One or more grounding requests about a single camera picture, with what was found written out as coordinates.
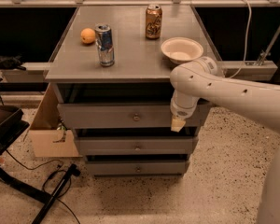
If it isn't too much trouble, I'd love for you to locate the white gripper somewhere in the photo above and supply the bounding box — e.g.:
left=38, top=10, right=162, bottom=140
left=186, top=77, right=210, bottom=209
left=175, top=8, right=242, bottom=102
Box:
left=170, top=104, right=196, bottom=133

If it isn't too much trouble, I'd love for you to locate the grey top drawer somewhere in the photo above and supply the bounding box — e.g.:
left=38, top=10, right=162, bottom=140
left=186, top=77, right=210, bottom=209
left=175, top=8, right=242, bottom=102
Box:
left=57, top=102, right=212, bottom=130

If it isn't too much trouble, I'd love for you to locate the grey drawer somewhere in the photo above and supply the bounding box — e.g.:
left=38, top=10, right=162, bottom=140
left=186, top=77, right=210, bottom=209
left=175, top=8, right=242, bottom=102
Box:
left=57, top=102, right=212, bottom=130
left=75, top=137, right=198, bottom=155
left=86, top=161, right=189, bottom=175

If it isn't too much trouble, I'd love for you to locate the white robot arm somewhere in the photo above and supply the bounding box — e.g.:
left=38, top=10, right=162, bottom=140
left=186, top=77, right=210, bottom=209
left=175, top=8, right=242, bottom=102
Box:
left=170, top=57, right=280, bottom=224

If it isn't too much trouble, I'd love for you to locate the grey bottom drawer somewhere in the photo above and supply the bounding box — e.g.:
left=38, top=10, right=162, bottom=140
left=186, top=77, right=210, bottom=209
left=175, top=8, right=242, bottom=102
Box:
left=86, top=161, right=189, bottom=175

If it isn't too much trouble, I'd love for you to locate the grey drawer cabinet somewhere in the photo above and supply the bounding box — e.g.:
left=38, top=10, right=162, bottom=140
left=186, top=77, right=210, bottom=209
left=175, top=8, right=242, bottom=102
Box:
left=46, top=6, right=210, bottom=175

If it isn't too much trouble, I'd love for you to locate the grey middle drawer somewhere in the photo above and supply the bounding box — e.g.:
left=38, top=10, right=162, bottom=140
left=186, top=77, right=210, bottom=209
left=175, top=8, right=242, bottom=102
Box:
left=75, top=137, right=198, bottom=155

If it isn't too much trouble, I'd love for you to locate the white paper bowl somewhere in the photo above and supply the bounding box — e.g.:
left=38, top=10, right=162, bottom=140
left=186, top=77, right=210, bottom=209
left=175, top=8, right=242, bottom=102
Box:
left=161, top=37, right=203, bottom=64

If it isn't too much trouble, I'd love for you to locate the blue silver energy drink can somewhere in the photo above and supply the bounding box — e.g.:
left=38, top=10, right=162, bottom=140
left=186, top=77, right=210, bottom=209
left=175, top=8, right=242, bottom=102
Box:
left=94, top=23, right=115, bottom=67

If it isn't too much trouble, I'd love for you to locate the gold soda can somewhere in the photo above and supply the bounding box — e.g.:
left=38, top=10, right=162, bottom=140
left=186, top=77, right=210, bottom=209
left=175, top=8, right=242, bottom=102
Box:
left=146, top=5, right=162, bottom=39

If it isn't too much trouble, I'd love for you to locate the black tripod stand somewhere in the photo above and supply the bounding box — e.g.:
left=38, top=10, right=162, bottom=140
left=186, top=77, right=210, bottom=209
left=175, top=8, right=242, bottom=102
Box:
left=32, top=164, right=80, bottom=224

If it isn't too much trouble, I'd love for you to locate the orange fruit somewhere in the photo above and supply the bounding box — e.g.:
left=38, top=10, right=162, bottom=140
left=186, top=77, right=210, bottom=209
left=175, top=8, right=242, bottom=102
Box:
left=80, top=28, right=95, bottom=44

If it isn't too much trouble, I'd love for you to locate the cardboard box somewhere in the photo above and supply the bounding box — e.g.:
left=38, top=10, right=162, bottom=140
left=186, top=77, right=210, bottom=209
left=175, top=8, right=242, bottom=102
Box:
left=28, top=85, right=79, bottom=158

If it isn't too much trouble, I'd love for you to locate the black tray stand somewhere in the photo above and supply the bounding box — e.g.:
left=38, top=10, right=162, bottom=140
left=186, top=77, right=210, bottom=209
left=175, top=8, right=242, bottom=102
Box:
left=0, top=105, right=50, bottom=203

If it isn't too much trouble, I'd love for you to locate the metal railing frame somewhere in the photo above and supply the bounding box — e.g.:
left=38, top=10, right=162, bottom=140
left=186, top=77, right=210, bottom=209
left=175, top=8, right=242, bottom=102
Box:
left=0, top=0, right=280, bottom=83

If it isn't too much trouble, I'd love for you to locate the black cable on floor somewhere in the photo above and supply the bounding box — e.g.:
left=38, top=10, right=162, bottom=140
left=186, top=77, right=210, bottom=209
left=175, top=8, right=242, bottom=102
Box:
left=3, top=149, right=82, bottom=224

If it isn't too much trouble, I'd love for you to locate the white cable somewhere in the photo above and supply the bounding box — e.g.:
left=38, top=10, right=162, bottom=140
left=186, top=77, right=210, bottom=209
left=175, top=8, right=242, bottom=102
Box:
left=227, top=0, right=253, bottom=79

